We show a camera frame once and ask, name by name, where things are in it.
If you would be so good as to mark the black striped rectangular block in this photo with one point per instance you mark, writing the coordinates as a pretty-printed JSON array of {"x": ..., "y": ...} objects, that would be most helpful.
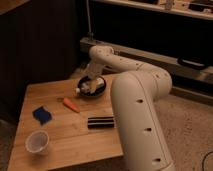
[{"x": 100, "y": 122}]

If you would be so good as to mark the black handle on shelf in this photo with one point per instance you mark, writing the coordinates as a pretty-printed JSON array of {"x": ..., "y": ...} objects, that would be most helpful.
[{"x": 190, "y": 64}]

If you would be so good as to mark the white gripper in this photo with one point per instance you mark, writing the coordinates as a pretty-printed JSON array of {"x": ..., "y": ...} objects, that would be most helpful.
[{"x": 88, "y": 86}]

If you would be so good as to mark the orange carrot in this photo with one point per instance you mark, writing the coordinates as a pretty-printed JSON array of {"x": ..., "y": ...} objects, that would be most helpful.
[{"x": 71, "y": 105}]

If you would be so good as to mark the metal vertical pole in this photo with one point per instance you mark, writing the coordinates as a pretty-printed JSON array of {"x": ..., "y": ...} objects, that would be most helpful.
[{"x": 90, "y": 32}]

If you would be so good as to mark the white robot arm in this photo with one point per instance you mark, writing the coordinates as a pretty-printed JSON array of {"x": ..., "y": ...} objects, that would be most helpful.
[{"x": 133, "y": 93}]

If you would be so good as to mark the black bowl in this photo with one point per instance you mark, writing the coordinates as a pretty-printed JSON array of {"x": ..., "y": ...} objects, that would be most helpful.
[{"x": 94, "y": 95}]

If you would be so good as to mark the white ceramic cup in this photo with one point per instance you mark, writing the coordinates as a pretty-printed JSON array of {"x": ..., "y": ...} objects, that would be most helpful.
[{"x": 37, "y": 143}]

